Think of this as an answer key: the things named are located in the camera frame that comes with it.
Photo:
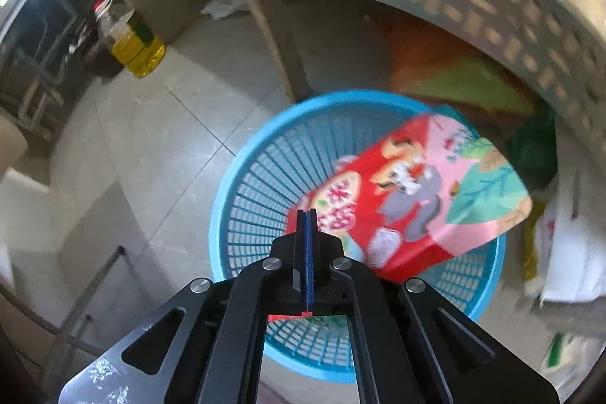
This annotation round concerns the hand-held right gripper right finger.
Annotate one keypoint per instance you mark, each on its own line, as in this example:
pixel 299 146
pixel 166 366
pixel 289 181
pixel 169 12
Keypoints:
pixel 326 262

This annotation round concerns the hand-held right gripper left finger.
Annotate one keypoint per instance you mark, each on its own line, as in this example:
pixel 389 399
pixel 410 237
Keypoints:
pixel 291 262

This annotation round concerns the blue plastic basket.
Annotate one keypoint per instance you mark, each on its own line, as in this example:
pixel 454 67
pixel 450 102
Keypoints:
pixel 265 177

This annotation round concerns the red snack bag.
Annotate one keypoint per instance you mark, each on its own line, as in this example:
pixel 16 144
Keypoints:
pixel 407 195

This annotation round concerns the red and green sack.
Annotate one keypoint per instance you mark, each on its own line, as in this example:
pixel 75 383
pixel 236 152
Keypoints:
pixel 449 72

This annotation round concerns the dark green bag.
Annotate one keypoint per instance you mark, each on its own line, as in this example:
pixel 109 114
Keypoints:
pixel 532 148

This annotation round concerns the white sack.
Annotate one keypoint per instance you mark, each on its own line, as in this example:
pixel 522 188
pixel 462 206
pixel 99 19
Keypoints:
pixel 573 252

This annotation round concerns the cooking oil bottle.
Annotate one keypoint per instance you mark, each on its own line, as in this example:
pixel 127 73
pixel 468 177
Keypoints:
pixel 139 49

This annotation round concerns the white and green bag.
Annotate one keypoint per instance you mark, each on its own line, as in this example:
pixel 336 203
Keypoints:
pixel 570 361

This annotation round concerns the white crumpled cloth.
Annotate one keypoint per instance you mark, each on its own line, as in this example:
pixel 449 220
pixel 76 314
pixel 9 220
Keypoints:
pixel 225 6

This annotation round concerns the black metal frame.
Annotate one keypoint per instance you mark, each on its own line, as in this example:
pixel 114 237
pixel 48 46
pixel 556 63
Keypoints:
pixel 94 290

